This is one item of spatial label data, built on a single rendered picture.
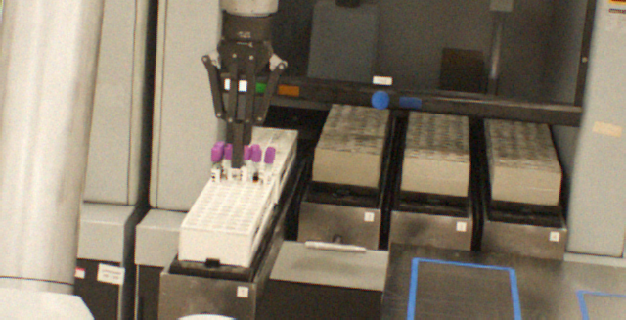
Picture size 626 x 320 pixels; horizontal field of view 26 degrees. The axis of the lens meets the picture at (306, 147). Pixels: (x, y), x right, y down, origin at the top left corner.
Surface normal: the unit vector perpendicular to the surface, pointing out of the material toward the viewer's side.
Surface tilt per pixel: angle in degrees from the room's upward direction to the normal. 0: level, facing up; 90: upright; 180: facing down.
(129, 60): 90
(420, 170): 90
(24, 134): 66
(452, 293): 0
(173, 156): 90
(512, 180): 90
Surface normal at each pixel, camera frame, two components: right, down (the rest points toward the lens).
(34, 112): 0.11, -0.16
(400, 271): 0.07, -0.96
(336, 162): -0.09, 0.25
